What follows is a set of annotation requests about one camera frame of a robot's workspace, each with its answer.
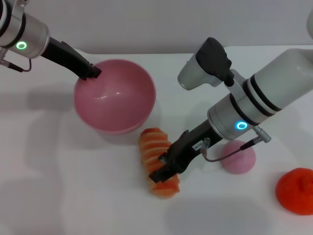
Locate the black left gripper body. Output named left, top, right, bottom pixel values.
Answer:
left=41, top=36, right=95, bottom=78

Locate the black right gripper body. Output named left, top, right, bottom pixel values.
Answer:
left=161, top=119, right=223, bottom=176

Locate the orange striped bread roll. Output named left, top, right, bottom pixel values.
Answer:
left=138, top=127, right=181, bottom=200

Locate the pink plastic bowl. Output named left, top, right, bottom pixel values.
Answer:
left=73, top=58, right=157, bottom=134

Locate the pink peach toy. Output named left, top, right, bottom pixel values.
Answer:
left=220, top=141, right=256, bottom=175

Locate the red orange tangerine toy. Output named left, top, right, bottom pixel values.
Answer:
left=275, top=167, right=313, bottom=216

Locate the right wrist cable with connector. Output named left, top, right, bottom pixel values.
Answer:
left=201, top=126, right=272, bottom=163

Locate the wrist cable with connector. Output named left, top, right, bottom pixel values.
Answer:
left=201, top=126, right=272, bottom=163
left=0, top=47, right=32, bottom=73

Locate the left wrist cable with connector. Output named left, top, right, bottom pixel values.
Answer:
left=0, top=47, right=32, bottom=73

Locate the silver left camera mount bracket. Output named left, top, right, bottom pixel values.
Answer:
left=4, top=0, right=30, bottom=15

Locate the silver camera mount bracket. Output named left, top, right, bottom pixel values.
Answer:
left=4, top=0, right=30, bottom=15
left=224, top=69, right=247, bottom=101

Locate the silver right camera mount bracket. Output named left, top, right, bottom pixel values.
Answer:
left=224, top=69, right=247, bottom=101

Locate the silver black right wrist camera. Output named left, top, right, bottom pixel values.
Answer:
left=177, top=37, right=232, bottom=91

